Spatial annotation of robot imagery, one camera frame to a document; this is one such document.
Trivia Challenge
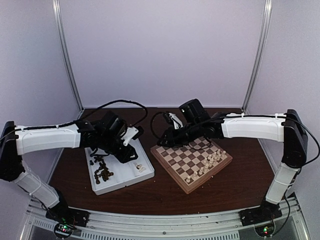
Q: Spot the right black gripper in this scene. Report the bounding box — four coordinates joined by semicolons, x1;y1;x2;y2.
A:
157;120;202;148

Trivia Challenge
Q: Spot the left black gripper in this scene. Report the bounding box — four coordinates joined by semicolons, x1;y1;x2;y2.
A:
99;133;138;164

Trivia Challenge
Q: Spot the light chess queen piece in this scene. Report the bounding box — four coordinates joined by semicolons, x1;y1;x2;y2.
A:
198;167;204;176

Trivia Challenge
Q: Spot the light chess pawn piece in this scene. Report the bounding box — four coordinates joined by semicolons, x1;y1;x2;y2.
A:
221;150;227;160

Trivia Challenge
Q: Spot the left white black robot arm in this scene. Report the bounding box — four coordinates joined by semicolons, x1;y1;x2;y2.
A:
0;111;144;222

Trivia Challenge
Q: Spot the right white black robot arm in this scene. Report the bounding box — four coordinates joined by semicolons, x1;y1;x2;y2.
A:
157;98;308;221

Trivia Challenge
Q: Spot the pile of light chess pieces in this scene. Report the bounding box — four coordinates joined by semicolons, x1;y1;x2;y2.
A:
134;163;147;173

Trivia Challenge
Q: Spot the pile of dark chess pieces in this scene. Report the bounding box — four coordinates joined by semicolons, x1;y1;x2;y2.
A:
89;155;114;185

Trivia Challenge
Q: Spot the wooden chess board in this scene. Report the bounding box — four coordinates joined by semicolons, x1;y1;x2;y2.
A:
150;137;233;194

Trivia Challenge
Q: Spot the left controller board with LEDs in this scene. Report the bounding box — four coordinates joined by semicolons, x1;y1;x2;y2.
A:
53;223;75;238

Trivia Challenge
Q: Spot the controller board with leds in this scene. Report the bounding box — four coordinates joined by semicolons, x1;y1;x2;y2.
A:
254;225;275;238
53;223;75;238

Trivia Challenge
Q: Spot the right controller board with LEDs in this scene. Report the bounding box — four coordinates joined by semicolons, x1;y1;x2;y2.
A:
254;225;275;238

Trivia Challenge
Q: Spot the white plastic compartment tray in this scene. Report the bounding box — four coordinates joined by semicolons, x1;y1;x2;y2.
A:
84;139;155;196

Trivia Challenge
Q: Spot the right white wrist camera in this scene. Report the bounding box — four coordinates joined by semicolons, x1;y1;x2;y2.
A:
162;111;184;130

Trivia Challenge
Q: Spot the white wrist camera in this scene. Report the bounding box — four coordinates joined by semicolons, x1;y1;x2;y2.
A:
121;126;144;146
162;111;184;130

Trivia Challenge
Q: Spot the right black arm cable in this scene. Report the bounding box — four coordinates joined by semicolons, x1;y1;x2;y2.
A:
150;111;171;141

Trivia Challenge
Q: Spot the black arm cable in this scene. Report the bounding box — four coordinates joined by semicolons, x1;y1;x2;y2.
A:
150;111;171;141
59;99;148;131

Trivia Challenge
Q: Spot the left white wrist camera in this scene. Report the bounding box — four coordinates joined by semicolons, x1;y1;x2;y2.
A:
121;126;144;146

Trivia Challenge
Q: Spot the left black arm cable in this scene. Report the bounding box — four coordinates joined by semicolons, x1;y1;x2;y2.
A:
59;99;148;131

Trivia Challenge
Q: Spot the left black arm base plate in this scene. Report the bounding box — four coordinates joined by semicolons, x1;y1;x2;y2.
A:
45;208;90;227

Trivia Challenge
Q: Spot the front aluminium frame rail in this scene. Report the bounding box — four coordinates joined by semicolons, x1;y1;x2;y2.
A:
17;197;311;240

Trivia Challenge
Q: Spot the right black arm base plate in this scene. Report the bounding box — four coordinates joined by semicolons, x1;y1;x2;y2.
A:
239;206;283;226

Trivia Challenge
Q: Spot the right aluminium frame post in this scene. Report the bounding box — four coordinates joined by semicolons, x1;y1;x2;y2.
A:
241;0;273;113

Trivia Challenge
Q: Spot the aluminium frame post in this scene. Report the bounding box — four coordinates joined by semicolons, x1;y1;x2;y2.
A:
241;0;273;113
52;0;84;113

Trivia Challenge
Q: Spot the left aluminium frame post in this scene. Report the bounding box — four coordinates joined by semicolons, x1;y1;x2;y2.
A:
52;0;84;113

